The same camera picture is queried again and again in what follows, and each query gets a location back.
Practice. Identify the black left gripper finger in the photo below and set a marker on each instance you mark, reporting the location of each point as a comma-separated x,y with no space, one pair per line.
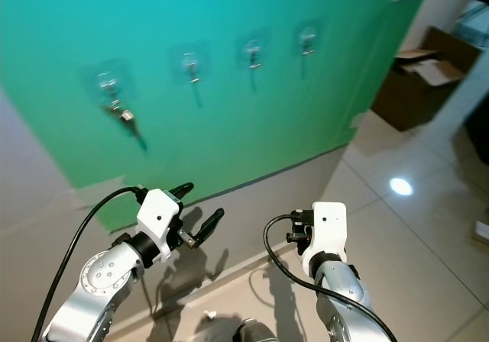
182,189
210,224

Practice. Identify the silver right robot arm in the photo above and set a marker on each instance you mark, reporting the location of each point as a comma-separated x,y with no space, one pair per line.
348,300

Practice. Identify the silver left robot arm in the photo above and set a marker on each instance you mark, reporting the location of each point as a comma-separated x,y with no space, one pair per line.
92,288

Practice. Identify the green backdrop sheet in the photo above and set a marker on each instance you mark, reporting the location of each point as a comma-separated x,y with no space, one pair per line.
237,136

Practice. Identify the small white paper scrap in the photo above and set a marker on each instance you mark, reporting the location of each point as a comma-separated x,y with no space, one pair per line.
208,314

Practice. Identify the long clear tape strip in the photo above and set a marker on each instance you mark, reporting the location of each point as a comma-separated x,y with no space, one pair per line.
99,195

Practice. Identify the dark robot leg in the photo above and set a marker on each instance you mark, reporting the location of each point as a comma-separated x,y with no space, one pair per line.
256,333

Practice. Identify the small clear tape piece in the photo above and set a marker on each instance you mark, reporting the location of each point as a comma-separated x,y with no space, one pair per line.
357,120

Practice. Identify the open brown cardboard box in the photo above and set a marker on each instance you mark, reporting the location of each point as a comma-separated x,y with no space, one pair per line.
405,101

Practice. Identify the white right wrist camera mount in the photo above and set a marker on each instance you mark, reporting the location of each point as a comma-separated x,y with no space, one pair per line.
327,235

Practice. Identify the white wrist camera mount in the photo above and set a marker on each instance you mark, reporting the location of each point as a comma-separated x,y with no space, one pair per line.
327,235
160,214

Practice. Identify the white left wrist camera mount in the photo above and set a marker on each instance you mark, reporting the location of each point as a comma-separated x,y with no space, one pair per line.
160,214

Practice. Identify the clear adhesive wall hook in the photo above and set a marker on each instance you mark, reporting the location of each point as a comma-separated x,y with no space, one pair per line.
108,81
308,35
252,49
191,59

